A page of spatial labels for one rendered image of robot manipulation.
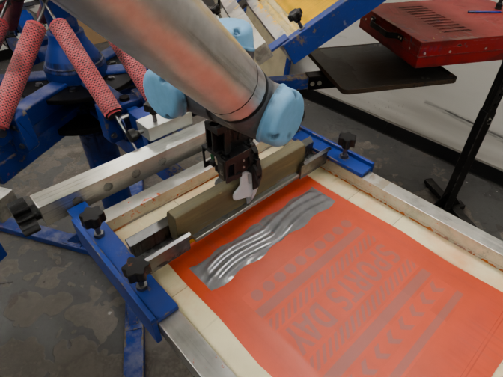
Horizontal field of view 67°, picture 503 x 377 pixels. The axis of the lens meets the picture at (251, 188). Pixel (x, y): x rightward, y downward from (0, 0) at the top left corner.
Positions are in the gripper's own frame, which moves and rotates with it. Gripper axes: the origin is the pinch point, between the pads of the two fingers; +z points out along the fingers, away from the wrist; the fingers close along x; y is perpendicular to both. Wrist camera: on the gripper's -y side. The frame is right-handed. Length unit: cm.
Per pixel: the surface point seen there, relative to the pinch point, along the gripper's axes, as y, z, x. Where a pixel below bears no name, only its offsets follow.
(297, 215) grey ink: -7.3, 5.1, 9.3
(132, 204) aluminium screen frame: 18.9, 1.7, -14.8
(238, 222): 3.5, 5.4, 2.0
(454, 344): -4.2, 5.3, 46.2
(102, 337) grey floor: 33, 101, -57
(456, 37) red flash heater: -98, -8, -3
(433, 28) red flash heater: -101, -8, -12
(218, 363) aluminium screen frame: 26.6, 1.5, 24.2
